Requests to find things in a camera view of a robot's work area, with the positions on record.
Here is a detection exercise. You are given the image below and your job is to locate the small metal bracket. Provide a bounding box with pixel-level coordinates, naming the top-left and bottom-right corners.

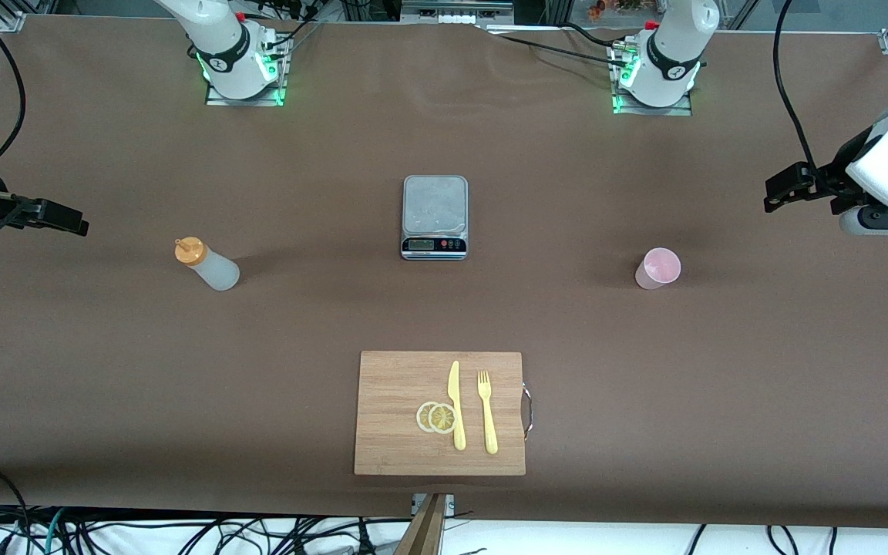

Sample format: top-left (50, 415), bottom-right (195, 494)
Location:
top-left (412, 493), bottom-right (456, 516)

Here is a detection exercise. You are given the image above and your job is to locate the small orange object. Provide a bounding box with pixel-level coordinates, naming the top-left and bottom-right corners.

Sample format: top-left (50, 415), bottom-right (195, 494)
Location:
top-left (587, 0), bottom-right (645, 20)

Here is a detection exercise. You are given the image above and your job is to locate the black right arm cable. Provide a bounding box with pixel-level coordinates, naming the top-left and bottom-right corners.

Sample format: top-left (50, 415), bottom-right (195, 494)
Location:
top-left (0, 35), bottom-right (27, 170)

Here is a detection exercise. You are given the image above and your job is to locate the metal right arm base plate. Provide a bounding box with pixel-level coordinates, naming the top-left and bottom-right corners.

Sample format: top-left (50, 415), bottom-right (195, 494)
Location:
top-left (205, 31), bottom-right (288, 107)

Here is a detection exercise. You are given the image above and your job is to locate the yellow plastic fork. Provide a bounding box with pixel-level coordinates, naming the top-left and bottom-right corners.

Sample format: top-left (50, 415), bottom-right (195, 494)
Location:
top-left (477, 370), bottom-right (500, 455)

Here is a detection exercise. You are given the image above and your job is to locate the pink plastic cup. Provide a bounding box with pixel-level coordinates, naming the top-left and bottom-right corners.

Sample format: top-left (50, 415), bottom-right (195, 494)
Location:
top-left (635, 247), bottom-right (681, 291)

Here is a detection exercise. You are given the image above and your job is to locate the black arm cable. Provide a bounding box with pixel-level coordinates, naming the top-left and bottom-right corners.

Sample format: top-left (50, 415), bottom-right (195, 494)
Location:
top-left (772, 0), bottom-right (822, 182)
top-left (0, 35), bottom-right (27, 170)

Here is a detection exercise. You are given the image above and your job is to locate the teal floor cable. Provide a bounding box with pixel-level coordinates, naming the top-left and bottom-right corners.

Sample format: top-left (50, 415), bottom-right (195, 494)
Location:
top-left (43, 507), bottom-right (71, 555)

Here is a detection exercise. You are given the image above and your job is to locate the brown table cover sheet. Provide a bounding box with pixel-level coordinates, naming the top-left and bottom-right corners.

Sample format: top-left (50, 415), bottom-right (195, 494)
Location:
top-left (0, 14), bottom-right (888, 530)

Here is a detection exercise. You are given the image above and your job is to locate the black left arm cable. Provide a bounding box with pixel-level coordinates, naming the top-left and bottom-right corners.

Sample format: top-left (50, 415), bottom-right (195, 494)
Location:
top-left (772, 0), bottom-right (822, 182)

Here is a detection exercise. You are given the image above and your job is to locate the silver digital kitchen scale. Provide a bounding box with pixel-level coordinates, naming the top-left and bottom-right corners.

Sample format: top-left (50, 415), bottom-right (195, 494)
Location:
top-left (401, 175), bottom-right (469, 261)

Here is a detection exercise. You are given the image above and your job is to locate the yellow plastic knife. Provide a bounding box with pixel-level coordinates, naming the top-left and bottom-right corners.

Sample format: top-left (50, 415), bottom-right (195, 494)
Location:
top-left (447, 360), bottom-right (467, 452)

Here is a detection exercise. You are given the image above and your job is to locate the wooden post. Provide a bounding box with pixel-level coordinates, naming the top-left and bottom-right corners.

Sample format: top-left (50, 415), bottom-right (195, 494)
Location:
top-left (394, 493), bottom-right (447, 555)

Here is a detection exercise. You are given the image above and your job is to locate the black cable on table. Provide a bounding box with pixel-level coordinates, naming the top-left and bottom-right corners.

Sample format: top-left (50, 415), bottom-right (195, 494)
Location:
top-left (483, 23), bottom-right (634, 70)

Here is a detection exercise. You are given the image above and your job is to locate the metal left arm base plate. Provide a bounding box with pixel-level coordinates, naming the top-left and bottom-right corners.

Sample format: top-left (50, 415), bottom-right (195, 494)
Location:
top-left (612, 42), bottom-right (693, 116)

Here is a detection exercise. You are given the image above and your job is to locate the translucent squeeze bottle orange cap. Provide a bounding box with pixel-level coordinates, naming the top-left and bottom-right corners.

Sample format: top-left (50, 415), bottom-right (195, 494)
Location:
top-left (174, 237), bottom-right (241, 292)

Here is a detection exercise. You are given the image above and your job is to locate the wooden cutting board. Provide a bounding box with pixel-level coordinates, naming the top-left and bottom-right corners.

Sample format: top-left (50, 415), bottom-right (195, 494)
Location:
top-left (354, 351), bottom-right (533, 476)

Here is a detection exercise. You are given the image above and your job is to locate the black base cable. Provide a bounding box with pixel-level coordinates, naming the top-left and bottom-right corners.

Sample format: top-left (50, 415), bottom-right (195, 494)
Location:
top-left (255, 0), bottom-right (323, 59)

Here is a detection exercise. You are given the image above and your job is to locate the white power strip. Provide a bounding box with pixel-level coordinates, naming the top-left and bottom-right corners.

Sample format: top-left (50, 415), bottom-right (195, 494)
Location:
top-left (402, 0), bottom-right (514, 25)

